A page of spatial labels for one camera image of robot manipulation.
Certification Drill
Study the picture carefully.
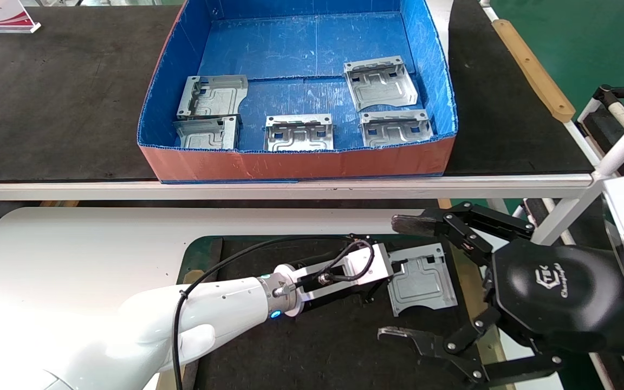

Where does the large black table mat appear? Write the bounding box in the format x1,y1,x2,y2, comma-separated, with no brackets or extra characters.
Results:
0,0,594,182

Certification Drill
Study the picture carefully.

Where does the white rounded board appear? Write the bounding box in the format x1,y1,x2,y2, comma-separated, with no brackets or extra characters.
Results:
0,206,434,390

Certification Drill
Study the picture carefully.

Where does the white pipe rack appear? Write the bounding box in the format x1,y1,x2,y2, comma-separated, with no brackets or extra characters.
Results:
529,85,624,245

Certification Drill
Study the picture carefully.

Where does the blue corrugated plastic box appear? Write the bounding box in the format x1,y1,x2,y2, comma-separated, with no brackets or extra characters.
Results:
138,0,459,185

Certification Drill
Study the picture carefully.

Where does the small black work mat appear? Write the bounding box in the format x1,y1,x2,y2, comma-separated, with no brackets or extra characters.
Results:
185,236,502,390

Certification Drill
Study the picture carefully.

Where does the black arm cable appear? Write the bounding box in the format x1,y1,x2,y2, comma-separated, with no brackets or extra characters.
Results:
171,235,376,390

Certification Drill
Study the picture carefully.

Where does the stamped sheet metal bracket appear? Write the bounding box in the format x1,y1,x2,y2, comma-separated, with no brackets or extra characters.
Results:
359,109,433,148
343,55,419,113
387,243,459,317
264,113,335,152
176,75,249,121
173,115,238,151

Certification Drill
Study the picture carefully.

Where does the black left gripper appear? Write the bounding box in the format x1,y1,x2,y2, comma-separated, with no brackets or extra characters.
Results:
296,261,408,314

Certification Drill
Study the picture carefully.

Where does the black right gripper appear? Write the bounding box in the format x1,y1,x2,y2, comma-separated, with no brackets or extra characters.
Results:
377,201,624,388

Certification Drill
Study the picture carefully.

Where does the long wooden edge strip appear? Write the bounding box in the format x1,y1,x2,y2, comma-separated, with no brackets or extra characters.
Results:
492,19,576,124

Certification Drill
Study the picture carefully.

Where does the black cart mat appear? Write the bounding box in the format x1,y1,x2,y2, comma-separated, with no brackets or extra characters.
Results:
577,103,624,174

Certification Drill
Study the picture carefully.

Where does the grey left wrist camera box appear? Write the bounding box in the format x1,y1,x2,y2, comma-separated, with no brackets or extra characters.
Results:
343,243,395,286

